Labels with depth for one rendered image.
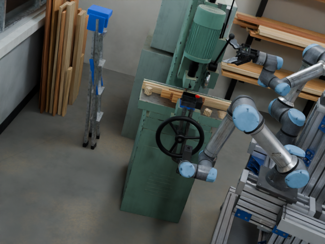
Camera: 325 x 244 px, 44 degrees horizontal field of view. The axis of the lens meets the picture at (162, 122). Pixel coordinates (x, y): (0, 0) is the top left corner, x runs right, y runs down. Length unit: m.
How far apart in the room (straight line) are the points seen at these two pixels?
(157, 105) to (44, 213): 1.06
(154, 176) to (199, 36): 0.99
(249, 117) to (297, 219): 0.68
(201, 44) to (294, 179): 0.94
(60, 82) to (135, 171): 1.40
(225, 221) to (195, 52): 1.17
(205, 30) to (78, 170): 1.54
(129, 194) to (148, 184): 0.16
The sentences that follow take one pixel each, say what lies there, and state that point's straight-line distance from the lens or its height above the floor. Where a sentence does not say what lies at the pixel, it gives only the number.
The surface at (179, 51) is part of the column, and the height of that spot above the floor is 1.15.
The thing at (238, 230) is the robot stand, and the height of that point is 0.21.
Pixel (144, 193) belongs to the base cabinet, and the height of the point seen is 0.20.
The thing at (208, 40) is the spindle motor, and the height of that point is 1.34.
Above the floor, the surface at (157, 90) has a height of 0.92.
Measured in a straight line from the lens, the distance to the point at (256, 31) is 4.38.
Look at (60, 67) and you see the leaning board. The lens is 3.70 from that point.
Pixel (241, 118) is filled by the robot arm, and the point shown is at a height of 1.22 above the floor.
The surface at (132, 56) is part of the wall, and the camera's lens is 4.97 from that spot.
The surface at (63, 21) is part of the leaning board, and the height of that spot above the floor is 0.91.
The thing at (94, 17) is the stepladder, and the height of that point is 1.11.
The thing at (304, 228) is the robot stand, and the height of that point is 0.73.
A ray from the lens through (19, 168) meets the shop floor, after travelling 3.20.
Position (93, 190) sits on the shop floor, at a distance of 3.08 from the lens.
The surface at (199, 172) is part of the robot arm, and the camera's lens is 2.06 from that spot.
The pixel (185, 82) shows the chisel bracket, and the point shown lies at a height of 1.04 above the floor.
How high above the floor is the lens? 1.98
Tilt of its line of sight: 28 degrees down
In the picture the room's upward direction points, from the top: 17 degrees clockwise
